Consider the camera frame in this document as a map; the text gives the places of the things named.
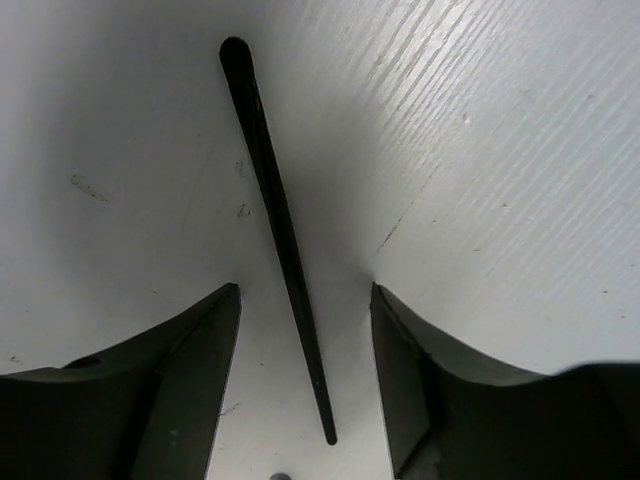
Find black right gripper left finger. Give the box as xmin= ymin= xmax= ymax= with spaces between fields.
xmin=1 ymin=283 xmax=241 ymax=479

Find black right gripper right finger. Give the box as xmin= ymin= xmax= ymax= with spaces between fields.
xmin=370 ymin=284 xmax=639 ymax=479

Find thin black makeup brush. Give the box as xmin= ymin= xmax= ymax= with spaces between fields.
xmin=219 ymin=37 xmax=338 ymax=446

